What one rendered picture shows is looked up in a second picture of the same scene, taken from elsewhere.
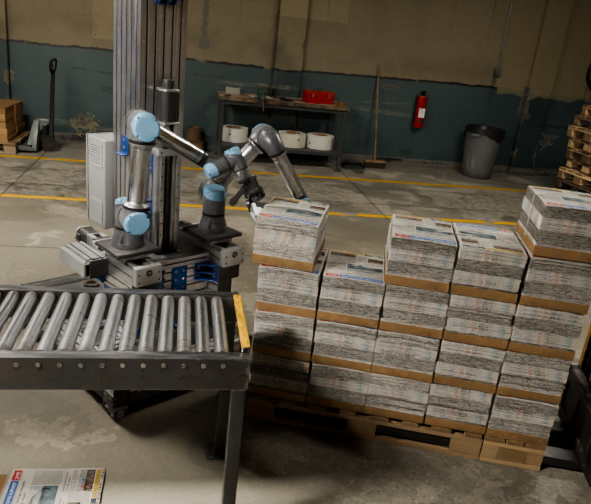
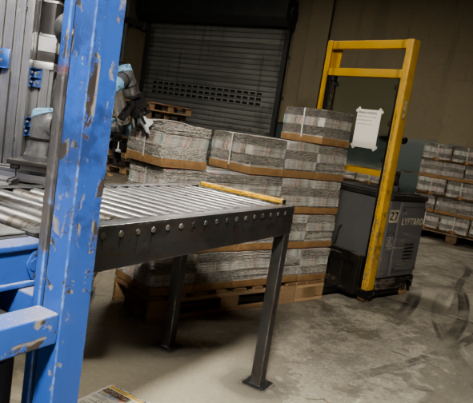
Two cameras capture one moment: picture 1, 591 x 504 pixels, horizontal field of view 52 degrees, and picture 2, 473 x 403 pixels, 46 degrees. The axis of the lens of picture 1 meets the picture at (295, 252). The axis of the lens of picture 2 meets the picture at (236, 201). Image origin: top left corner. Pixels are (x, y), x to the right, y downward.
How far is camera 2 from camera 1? 2.20 m
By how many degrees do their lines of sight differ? 49
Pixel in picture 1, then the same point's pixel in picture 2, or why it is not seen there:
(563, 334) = (332, 197)
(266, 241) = (172, 146)
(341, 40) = not seen: outside the picture
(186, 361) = (271, 210)
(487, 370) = (299, 231)
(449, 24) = not seen: outside the picture
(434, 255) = (275, 149)
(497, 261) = (306, 150)
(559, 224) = (331, 122)
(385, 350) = not seen: hidden behind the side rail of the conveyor
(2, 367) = (185, 229)
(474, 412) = (292, 265)
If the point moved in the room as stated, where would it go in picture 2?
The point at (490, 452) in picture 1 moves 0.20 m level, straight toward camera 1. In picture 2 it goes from (299, 293) to (315, 304)
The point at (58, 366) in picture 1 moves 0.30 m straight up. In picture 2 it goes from (216, 223) to (230, 132)
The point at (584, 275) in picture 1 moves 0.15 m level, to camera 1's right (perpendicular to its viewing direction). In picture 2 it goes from (342, 155) to (353, 157)
